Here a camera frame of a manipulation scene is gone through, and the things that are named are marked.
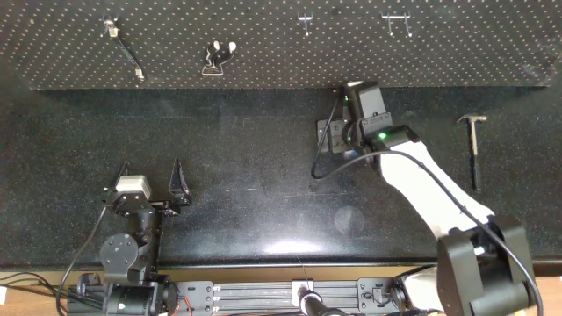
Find hammer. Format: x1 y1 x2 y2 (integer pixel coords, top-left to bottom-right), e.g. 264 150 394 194
456 113 488 193

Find black and white pliers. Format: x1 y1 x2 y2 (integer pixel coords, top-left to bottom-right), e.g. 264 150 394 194
202 40 238 75

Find black pegboard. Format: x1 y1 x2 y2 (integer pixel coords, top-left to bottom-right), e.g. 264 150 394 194
0 0 562 91

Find wrench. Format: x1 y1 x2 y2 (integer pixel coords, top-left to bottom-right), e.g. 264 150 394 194
103 17 147 83

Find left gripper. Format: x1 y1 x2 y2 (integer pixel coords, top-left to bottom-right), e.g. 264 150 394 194
103 157 193 218

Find mounting rail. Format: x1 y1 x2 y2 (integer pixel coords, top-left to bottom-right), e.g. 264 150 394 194
65 271 440 316

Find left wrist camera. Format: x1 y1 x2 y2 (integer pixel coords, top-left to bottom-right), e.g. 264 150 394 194
114 175 153 201

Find thin black cable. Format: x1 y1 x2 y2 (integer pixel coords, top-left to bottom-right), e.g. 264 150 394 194
0 271 67 304

